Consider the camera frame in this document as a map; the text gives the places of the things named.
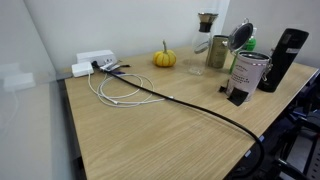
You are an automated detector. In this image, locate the hinged canister lid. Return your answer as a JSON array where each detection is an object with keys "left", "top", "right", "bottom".
[{"left": 227, "top": 17, "right": 255, "bottom": 53}]

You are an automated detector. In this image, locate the green plastic bottle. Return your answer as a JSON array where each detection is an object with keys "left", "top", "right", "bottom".
[{"left": 229, "top": 26, "right": 258, "bottom": 75}]

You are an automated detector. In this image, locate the small yellow pumpkin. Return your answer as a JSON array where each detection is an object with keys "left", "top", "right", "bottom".
[{"left": 152, "top": 40, "right": 178, "bottom": 68}]

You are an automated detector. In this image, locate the dark usb plug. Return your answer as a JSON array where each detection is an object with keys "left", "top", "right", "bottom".
[{"left": 99, "top": 61, "right": 132, "bottom": 76}]

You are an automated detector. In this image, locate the glass carafe with silver funnel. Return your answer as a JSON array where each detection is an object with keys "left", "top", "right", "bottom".
[{"left": 187, "top": 12, "right": 220, "bottom": 76}]

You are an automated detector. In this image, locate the gold metal canister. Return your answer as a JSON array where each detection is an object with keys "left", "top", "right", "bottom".
[{"left": 205, "top": 34, "right": 230, "bottom": 70}]

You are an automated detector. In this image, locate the white power strip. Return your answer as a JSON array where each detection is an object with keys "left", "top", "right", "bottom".
[{"left": 75, "top": 49, "right": 118, "bottom": 67}]

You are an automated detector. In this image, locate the white power adapter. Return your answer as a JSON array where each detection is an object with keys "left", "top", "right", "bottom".
[{"left": 70, "top": 61, "right": 95, "bottom": 79}]

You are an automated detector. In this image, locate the white tin canister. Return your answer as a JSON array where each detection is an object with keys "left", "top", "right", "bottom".
[{"left": 226, "top": 50, "right": 273, "bottom": 103}]

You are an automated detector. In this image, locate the black thermos flask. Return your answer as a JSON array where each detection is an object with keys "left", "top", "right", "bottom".
[{"left": 256, "top": 27, "right": 310, "bottom": 94}]

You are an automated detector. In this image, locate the thick black cable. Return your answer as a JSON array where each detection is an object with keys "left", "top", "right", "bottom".
[{"left": 90, "top": 60, "right": 267, "bottom": 180}]

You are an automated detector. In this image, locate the white charging cable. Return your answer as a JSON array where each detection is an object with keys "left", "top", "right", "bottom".
[{"left": 86, "top": 71, "right": 175, "bottom": 109}]

